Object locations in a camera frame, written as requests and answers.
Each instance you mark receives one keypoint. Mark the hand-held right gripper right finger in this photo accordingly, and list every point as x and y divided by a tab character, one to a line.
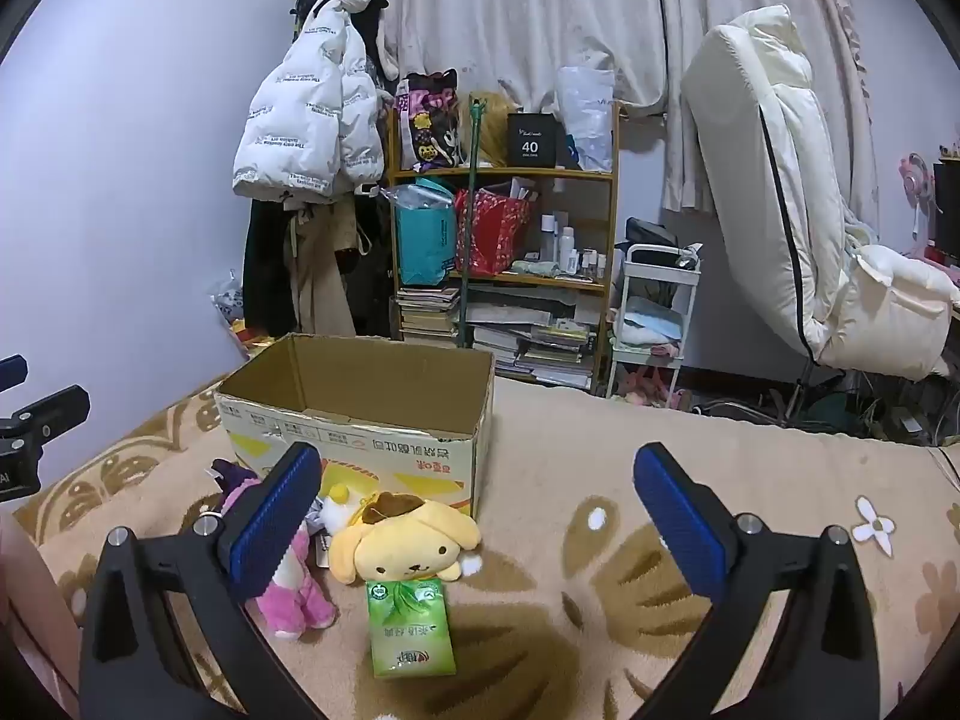
679	517

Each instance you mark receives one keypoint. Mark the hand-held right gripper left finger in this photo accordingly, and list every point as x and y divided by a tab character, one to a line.
274	521

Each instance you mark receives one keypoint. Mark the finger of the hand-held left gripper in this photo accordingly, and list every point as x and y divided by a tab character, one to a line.
52	412
11	373

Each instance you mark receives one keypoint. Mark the purple plush doll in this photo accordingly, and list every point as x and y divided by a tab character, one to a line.
236	484

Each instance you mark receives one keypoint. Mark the small white plush toy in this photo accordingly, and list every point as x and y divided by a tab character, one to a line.
336	514

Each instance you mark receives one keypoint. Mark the pink plush toy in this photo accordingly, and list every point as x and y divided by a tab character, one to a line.
300	604

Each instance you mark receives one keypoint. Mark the yellow dog plush toy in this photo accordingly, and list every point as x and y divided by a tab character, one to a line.
409	540

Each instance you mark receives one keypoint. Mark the cardboard box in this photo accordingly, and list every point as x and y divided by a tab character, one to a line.
405	457

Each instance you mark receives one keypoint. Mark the green tissue packet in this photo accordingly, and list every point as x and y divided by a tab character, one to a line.
409	630

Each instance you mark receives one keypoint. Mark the person's left forearm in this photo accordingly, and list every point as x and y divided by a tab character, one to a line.
19	577

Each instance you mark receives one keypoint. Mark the white metal cart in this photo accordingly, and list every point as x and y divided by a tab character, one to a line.
652	315

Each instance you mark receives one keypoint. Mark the plastic bag of toys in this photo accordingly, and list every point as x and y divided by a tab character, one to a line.
229	307

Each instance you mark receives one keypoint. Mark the pile of books and magazines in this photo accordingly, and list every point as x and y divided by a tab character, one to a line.
540	345

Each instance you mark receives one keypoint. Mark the beige hanging coat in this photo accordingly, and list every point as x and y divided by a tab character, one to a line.
319	277

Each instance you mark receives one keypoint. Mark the stack of old books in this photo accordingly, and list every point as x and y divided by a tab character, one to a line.
427	315

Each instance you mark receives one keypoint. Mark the black hanging coat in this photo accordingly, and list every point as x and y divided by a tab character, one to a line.
266	262

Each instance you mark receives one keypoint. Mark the dark hanging garment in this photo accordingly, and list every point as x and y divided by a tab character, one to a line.
375	277

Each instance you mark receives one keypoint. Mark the black item on cart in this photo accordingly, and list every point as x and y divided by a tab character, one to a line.
652	234

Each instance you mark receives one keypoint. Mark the group of white bottles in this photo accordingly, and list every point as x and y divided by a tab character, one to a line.
566	244

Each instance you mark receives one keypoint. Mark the teal bag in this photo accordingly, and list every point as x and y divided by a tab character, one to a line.
424	240

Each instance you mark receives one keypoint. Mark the white recliner chair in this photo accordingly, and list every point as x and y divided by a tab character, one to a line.
765	187

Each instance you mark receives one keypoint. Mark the red patterned bag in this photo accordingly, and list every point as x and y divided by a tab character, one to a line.
491	232

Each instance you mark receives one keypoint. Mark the green pole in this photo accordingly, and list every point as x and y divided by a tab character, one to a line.
471	225

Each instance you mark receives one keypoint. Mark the wooden shelf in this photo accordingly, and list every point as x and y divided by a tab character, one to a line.
540	174

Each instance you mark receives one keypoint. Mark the white puffer jacket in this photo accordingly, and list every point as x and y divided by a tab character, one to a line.
300	112

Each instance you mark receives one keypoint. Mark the black box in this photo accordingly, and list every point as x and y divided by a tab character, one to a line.
534	141

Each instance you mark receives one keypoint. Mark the white plastic bag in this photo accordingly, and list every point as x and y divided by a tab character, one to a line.
589	112

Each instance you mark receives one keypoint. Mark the pink fan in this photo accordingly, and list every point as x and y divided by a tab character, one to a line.
916	172

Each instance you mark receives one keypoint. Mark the blond wig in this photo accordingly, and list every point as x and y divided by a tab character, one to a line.
499	139

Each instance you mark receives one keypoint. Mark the printed tote bag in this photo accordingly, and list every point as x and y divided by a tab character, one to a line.
427	120

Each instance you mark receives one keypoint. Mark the pale floral curtain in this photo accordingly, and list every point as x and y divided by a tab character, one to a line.
525	15

